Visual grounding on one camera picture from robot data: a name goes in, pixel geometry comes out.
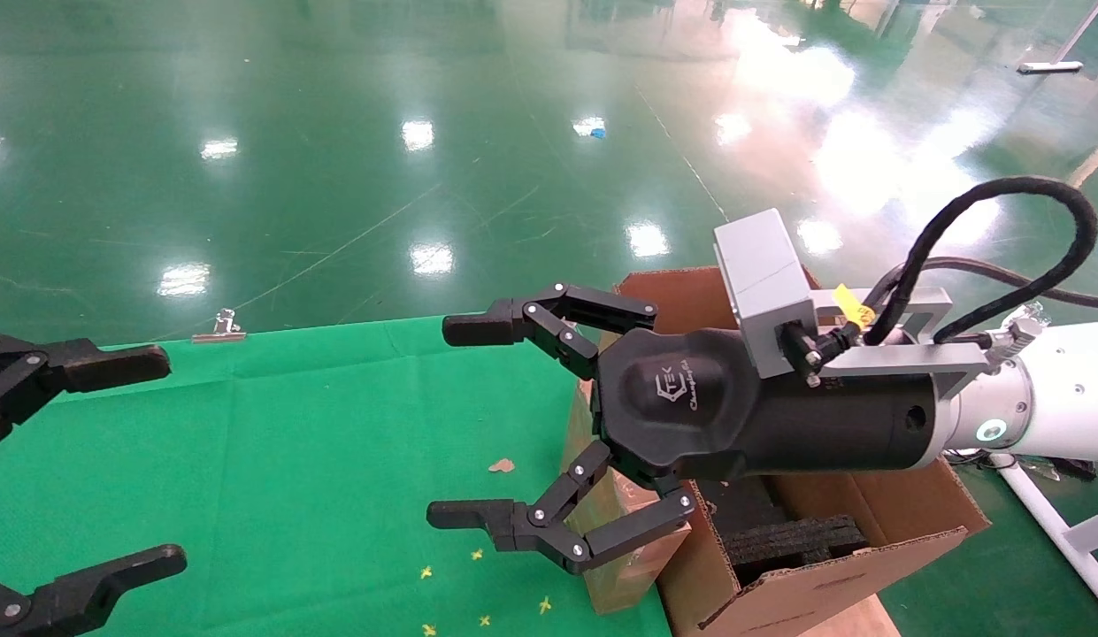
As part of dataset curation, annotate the large open cardboard carton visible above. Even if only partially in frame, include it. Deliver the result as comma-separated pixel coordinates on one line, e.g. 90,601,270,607
562,265,992,637

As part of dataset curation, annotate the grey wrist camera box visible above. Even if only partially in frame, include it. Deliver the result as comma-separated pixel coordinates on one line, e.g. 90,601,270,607
713,210,819,381

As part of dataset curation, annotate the black ridged foam stack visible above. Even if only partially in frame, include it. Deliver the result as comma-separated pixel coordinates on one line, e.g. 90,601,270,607
721,516,868,585

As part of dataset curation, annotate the light wooden board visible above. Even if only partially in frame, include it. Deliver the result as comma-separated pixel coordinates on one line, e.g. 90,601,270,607
805,595,903,637

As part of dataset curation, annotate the yellow cable tag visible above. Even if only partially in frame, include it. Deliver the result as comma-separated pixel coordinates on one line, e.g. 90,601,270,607
833,283,875,326

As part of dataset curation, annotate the small long cardboard box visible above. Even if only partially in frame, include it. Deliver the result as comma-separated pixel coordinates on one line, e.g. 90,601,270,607
562,380,693,616

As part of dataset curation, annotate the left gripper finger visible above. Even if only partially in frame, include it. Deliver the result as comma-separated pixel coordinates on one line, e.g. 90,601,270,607
0,544,188,637
0,334,172,452

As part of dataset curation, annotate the thick black braided cable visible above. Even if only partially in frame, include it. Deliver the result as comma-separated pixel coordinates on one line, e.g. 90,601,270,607
863,177,1098,359

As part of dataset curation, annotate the grey metal camera bracket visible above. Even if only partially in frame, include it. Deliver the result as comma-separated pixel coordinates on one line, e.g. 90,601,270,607
810,285,1018,401

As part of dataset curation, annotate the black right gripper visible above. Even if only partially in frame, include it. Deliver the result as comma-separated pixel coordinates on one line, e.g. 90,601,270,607
426,283,946,578

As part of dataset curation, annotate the green table cloth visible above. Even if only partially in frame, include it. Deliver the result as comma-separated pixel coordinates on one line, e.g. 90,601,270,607
0,316,673,637

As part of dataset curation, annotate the silver metal binder clip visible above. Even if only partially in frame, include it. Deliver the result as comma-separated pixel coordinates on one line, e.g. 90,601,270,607
192,309,247,343

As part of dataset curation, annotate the white pipe frame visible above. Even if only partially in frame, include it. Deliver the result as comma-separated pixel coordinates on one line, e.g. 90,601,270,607
995,456,1098,616

